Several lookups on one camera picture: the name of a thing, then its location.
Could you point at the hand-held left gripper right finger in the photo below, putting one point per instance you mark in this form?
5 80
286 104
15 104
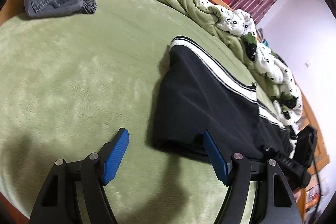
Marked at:
215 158

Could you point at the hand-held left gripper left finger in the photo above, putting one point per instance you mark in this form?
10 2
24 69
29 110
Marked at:
115 158

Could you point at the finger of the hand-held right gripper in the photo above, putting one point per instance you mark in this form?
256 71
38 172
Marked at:
291 167

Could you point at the black pants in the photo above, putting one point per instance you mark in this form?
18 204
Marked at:
210 98

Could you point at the green fleece bed blanket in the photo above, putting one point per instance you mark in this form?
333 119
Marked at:
78 69

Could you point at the teal cloth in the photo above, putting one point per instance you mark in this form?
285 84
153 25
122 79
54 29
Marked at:
266 43

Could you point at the green and white floral quilt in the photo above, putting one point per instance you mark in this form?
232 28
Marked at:
231 22

